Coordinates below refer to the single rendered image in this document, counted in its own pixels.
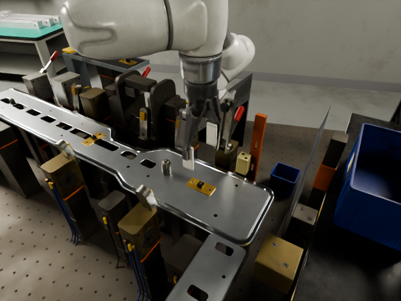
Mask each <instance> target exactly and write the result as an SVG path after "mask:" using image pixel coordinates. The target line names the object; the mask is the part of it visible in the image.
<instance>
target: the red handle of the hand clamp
mask: <svg viewBox="0 0 401 301"><path fill-rule="evenodd" d="M244 110H245V108H244V107H243V106H239V107H238V109H237V111H236V114H235V119H234V124H233V131H232V133H233V132H234V130H235V128H236V126H237V124H238V122H239V121H240V119H241V116H242V114H243V112H244ZM220 146H221V148H222V149H225V147H226V140H225V139H224V140H223V142H222V143H221V145H220Z"/></svg>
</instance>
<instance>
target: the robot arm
mask: <svg viewBox="0 0 401 301"><path fill-rule="evenodd" d="M60 19H61V23H62V27H63V30H64V33H65V36H66V39H67V41H68V43H69V45H70V47H71V48H72V49H73V50H75V51H77V52H78V53H79V54H80V55H82V56H85V57H89V58H92V59H99V60H118V59H130V58H135V57H143V56H148V55H151V54H154V53H158V52H162V51H179V53H178V56H179V62H180V76H181V77H182V78H183V81H184V94H185V95H186V96H187V98H188V100H189V101H188V105H187V108H185V109H182V108H181V109H180V121H179V125H178V133H177V140H176V144H175V149H176V150H178V151H181V152H182V159H183V167H185V168H187V169H189V170H192V171H193V170H194V156H193V147H192V143H193V139H194V137H195V133H196V129H197V127H198V123H200V122H201V120H202V117H206V121H207V123H206V143H207V144H209V145H211V146H215V147H216V145H217V124H218V125H220V124H221V121H219V119H221V118H222V114H221V108H220V104H222V103H223V100H224V99H225V98H230V99H234V97H235V93H236V90H233V91H231V92H228V91H227V90H226V89H225V87H226V86H227V84H228V83H229V82H230V81H232V80H233V79H235V78H236V77H237V76H238V75H239V74H240V73H241V72H242V71H243V70H244V69H245V68H246V67H247V66H248V65H249V64H250V62H251V61H252V59H253V57H254V54H255V47H254V45H253V43H252V41H251V40H250V39H249V38H248V37H246V36H244V35H236V34H235V33H230V31H229V29H228V27H227V22H228V0H67V1H66V2H65V3H64V4H63V8H62V9H61V10H60ZM193 116H195V117H197V119H195V118H192V117H193Z"/></svg>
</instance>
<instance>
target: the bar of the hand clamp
mask: <svg viewBox="0 0 401 301"><path fill-rule="evenodd" d="M236 105H237V100H233V99H230V98H225V99H224V100H223V103H222V104H220V108H221V114H222V118H221V124H220V129H219V135H218V143H217V151H219V149H220V148H221V146H220V145H221V143H222V142H223V139H225V140H226V147H225V151H224V153H225V154H227V147H228V145H229V144H230V142H231V138H232V131H233V124H234V119H235V112H236Z"/></svg>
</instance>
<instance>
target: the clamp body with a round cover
mask: <svg viewBox="0 0 401 301"><path fill-rule="evenodd" d="M79 96H80V98H81V102H82V105H83V109H84V112H85V115H86V117H88V118H91V119H93V120H96V121H98V122H101V123H103V124H106V125H108V126H111V127H113V128H115V127H114V124H113V119H112V113H111V110H110V105H109V102H108V101H107V97H106V92H105V90H104V89H101V88H97V87H94V88H92V89H90V90H87V91H85V92H83V93H81V94H80V95H79ZM110 117H111V118H110ZM111 119H112V121H111ZM112 124H113V125H112ZM110 147H111V151H116V150H117V149H119V148H118V147H117V146H114V145H112V144H110Z"/></svg>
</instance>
